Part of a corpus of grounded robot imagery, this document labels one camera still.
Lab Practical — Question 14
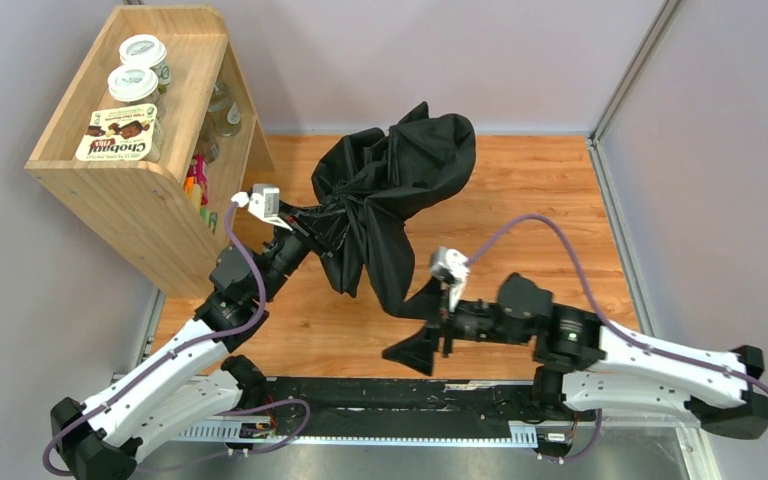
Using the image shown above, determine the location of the white lidded cup far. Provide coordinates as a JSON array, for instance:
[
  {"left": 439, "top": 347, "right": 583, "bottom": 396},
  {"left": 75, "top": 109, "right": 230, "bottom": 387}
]
[{"left": 119, "top": 34, "right": 172, "bottom": 94}]

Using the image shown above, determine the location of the wooden shelf unit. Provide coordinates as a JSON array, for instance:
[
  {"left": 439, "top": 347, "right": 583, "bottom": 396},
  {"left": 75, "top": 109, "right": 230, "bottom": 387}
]
[{"left": 25, "top": 5, "right": 273, "bottom": 298}]

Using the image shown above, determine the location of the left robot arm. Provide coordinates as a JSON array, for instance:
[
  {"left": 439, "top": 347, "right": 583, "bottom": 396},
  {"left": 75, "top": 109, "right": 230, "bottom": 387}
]
[{"left": 42, "top": 204, "right": 347, "bottom": 479}]

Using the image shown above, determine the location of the black folding umbrella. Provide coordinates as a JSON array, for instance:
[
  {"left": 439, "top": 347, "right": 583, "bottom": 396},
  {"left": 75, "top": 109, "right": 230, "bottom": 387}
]
[{"left": 301, "top": 102, "right": 476, "bottom": 319}]

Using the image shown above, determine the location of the white lidded cup near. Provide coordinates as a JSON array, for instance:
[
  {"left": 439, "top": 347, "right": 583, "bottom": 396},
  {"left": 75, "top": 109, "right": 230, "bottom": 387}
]
[{"left": 107, "top": 65, "right": 166, "bottom": 120}]

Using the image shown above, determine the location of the white lidded cup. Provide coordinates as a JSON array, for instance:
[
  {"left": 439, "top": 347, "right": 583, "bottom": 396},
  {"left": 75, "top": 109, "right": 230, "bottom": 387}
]
[
  {"left": 107, "top": 65, "right": 166, "bottom": 120},
  {"left": 119, "top": 34, "right": 172, "bottom": 94}
]

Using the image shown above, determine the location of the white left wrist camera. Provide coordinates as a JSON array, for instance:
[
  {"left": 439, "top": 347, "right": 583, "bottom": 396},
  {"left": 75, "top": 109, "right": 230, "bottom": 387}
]
[{"left": 231, "top": 183, "right": 291, "bottom": 230}]

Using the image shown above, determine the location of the Chobani yogurt flip pack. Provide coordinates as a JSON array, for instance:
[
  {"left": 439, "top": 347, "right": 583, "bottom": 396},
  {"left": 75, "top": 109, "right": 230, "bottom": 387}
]
[{"left": 75, "top": 103, "right": 164, "bottom": 162}]

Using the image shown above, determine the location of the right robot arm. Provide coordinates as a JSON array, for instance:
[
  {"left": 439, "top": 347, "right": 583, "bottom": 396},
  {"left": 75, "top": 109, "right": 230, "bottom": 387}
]
[{"left": 382, "top": 273, "right": 768, "bottom": 440}]

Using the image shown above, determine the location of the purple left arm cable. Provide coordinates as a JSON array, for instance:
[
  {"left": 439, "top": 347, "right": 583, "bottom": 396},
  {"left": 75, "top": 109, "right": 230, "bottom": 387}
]
[{"left": 40, "top": 198, "right": 267, "bottom": 477}]

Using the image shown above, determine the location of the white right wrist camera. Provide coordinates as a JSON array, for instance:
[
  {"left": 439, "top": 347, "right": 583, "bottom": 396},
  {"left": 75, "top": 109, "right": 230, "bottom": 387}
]
[{"left": 429, "top": 247, "right": 470, "bottom": 312}]

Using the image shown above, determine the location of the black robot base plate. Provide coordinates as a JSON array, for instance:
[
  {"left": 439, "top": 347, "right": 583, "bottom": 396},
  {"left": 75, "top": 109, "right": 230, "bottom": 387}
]
[{"left": 201, "top": 376, "right": 597, "bottom": 442}]

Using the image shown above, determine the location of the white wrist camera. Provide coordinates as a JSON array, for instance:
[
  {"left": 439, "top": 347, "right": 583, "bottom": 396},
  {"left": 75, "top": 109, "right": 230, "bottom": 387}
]
[
  {"left": 231, "top": 183, "right": 291, "bottom": 230},
  {"left": 429, "top": 247, "right": 470, "bottom": 312}
]

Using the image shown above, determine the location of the aluminium frame rail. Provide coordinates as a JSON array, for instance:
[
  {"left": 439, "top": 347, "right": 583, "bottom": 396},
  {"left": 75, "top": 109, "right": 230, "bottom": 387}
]
[{"left": 75, "top": 374, "right": 723, "bottom": 480}]

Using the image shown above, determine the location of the corner aluminium post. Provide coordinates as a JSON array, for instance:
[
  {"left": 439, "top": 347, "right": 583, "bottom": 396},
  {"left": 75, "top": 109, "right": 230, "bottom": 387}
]
[{"left": 589, "top": 0, "right": 684, "bottom": 145}]

